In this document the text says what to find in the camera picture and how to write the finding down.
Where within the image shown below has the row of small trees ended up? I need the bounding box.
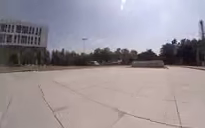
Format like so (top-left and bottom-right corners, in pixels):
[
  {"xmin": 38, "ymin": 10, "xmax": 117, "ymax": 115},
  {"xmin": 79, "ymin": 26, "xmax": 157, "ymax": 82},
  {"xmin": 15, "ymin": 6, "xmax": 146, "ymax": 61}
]
[{"xmin": 8, "ymin": 48, "xmax": 52, "ymax": 66}]

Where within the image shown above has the tall light pole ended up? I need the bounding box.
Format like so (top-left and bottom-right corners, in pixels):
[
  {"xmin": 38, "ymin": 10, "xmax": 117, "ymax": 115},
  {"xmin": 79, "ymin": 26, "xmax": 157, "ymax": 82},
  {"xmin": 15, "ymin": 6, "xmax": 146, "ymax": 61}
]
[{"xmin": 81, "ymin": 37, "xmax": 89, "ymax": 55}]

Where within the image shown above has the dark verge strip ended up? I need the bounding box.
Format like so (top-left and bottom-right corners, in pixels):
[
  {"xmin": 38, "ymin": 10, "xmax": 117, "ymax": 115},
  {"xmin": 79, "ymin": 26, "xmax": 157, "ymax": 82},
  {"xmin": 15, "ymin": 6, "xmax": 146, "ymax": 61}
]
[{"xmin": 0, "ymin": 64, "xmax": 101, "ymax": 75}]

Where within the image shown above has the white office building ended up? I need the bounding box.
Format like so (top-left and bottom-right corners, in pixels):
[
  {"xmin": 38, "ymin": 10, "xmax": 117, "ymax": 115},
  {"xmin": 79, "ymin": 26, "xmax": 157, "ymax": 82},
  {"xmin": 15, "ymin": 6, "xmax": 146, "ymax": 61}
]
[{"xmin": 0, "ymin": 20, "xmax": 50, "ymax": 66}]

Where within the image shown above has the lattice tower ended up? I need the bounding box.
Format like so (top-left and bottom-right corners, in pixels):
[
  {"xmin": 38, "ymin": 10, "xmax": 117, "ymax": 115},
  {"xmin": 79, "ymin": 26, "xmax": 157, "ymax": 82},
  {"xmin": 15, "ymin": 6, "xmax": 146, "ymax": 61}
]
[{"xmin": 198, "ymin": 19, "xmax": 205, "ymax": 42}]

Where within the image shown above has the pale concrete slab plaza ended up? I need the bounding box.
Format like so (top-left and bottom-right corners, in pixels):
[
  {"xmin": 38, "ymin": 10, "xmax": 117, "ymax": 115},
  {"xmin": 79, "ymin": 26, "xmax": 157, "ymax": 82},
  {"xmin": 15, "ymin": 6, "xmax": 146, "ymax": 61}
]
[{"xmin": 0, "ymin": 65, "xmax": 205, "ymax": 128}]

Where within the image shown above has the white vehicle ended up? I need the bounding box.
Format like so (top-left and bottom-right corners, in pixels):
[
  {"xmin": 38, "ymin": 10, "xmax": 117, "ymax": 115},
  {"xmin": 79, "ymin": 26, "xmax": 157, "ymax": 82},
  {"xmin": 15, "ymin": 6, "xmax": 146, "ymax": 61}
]
[{"xmin": 88, "ymin": 60, "xmax": 101, "ymax": 66}]

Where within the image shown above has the raised kerb strip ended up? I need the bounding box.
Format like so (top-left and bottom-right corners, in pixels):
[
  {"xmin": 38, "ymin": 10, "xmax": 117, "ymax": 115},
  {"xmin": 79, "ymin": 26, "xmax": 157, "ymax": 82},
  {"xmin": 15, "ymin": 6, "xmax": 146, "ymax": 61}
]
[{"xmin": 184, "ymin": 65, "xmax": 205, "ymax": 73}]

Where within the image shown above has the row of dark trees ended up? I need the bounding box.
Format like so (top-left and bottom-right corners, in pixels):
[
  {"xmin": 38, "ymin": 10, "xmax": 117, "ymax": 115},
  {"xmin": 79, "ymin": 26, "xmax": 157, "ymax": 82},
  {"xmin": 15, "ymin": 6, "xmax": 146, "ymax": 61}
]
[{"xmin": 44, "ymin": 47, "xmax": 160, "ymax": 66}]

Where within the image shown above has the low grey wall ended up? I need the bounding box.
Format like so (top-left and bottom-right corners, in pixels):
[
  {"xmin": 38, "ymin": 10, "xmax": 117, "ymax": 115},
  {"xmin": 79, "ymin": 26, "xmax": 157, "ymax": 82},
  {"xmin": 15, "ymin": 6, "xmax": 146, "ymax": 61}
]
[{"xmin": 131, "ymin": 59, "xmax": 166, "ymax": 69}]

